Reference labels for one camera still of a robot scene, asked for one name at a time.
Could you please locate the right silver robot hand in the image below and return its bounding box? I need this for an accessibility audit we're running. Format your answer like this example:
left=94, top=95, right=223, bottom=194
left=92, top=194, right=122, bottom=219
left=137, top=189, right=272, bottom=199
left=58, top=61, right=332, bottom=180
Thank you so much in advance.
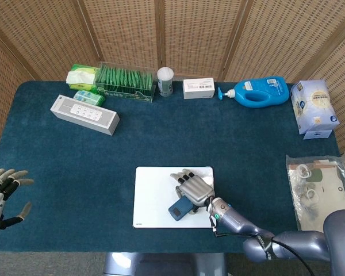
left=169, top=168, right=216, bottom=215

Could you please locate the blue whiteboard eraser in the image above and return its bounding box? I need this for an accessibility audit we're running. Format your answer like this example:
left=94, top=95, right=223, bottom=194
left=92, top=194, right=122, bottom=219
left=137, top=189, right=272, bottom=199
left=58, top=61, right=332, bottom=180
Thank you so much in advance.
left=168, top=195, right=197, bottom=222

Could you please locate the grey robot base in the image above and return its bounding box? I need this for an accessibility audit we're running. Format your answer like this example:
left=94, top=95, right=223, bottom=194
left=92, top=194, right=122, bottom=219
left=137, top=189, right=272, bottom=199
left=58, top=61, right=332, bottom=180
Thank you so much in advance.
left=103, top=252, right=228, bottom=276

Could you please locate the white dry-erase board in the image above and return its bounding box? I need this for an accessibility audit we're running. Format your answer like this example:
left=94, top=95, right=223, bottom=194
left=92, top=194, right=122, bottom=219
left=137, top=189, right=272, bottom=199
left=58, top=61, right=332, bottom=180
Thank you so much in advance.
left=132, top=166, right=215, bottom=229

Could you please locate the teal table mat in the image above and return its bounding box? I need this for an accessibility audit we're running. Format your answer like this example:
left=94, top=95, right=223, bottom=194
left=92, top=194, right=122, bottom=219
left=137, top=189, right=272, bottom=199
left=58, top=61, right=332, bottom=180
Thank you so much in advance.
left=0, top=80, right=342, bottom=254

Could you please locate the small white carton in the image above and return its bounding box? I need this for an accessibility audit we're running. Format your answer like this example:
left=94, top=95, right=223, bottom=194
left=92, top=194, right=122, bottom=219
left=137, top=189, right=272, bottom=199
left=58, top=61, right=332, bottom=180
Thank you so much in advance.
left=183, top=78, right=216, bottom=100

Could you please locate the blue pump detergent bottle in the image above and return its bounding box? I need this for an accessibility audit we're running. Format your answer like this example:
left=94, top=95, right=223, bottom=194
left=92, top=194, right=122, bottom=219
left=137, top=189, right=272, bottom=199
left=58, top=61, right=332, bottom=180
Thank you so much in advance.
left=217, top=76, right=290, bottom=109

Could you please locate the white green round canister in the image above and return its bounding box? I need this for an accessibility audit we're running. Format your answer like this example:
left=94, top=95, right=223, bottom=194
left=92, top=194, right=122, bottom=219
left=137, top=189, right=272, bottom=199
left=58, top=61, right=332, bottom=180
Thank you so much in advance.
left=157, top=67, right=174, bottom=98

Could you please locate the long grey speaker box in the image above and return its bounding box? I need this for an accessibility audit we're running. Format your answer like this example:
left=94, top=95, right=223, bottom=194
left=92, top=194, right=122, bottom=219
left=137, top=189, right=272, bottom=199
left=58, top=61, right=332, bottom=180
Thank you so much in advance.
left=50, top=94, right=120, bottom=136

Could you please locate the clear plastic parts bag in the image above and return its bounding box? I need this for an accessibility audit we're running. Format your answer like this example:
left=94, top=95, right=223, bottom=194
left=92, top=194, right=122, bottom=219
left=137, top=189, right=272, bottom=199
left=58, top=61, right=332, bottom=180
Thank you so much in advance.
left=285, top=152, right=345, bottom=232

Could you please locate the clear green tea box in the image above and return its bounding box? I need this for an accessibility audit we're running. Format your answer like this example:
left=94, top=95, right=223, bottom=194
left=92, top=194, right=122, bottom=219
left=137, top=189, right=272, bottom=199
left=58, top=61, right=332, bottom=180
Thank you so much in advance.
left=95, top=62, right=157, bottom=104

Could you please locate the green wet wipes pack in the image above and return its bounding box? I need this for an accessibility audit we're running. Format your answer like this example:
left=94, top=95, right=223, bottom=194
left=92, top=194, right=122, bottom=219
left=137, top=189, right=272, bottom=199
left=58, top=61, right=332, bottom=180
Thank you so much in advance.
left=74, top=90, right=106, bottom=106

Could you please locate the white blue tissue box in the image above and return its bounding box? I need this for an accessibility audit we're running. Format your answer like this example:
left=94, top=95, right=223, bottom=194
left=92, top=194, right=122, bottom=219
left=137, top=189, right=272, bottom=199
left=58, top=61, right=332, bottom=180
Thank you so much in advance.
left=289, top=79, right=340, bottom=135

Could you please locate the green tissue pack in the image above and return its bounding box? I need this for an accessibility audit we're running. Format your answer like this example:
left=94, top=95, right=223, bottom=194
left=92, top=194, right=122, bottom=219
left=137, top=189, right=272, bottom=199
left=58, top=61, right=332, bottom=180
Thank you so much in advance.
left=66, top=63, right=100, bottom=91

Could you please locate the woven wooden folding screen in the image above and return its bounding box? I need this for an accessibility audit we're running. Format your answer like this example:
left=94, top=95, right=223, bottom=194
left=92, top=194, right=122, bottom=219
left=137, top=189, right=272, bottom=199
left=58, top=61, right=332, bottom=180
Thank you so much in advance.
left=0, top=0, right=345, bottom=156

